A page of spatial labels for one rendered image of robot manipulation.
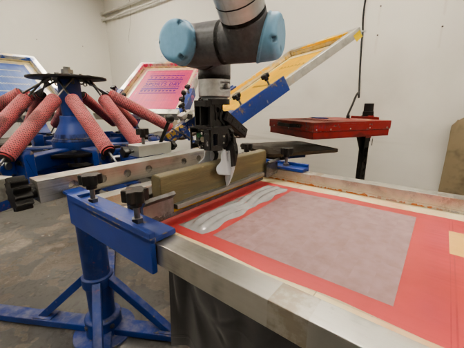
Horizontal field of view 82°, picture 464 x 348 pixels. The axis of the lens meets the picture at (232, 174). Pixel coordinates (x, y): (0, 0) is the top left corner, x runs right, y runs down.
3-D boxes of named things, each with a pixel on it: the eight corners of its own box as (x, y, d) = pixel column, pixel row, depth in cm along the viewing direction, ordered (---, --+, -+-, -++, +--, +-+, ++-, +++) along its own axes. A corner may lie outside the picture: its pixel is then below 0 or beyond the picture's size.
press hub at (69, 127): (157, 324, 149) (134, 68, 115) (84, 379, 119) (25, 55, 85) (119, 294, 172) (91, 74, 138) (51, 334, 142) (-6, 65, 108)
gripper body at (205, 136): (189, 150, 64) (187, 99, 61) (213, 146, 71) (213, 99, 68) (213, 154, 60) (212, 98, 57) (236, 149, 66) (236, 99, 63)
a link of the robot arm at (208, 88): (213, 81, 67) (239, 80, 62) (213, 100, 68) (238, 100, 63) (190, 79, 61) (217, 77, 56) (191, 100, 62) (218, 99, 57)
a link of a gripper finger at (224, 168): (214, 190, 64) (208, 152, 63) (229, 184, 69) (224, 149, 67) (224, 190, 62) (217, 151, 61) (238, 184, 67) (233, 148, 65)
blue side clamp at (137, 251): (177, 260, 45) (175, 222, 43) (152, 275, 41) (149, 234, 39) (93, 216, 63) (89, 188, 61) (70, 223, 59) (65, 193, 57)
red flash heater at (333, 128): (338, 130, 203) (340, 114, 200) (393, 137, 162) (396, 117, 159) (268, 134, 181) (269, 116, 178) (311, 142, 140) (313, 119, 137)
